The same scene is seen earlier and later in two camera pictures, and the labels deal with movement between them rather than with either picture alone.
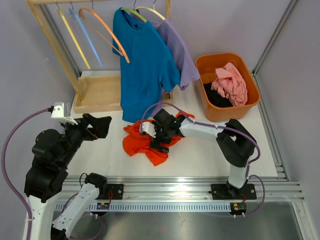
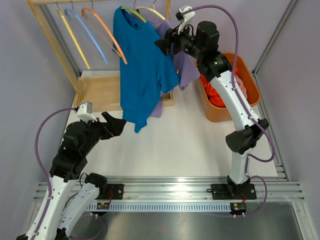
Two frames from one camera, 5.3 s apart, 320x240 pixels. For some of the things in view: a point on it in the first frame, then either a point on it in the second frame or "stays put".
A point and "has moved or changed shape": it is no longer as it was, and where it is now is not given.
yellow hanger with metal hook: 77,47 stays put
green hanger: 135,11 stays put
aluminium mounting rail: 182,189 stays put
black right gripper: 155,142 to 172,37
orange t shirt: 134,142 to 213,97
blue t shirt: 148,64 stays put
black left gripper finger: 101,127 to 116,126
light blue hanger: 72,11 has moved or changed shape
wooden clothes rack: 95,93 stays put
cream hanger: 152,9 stays put
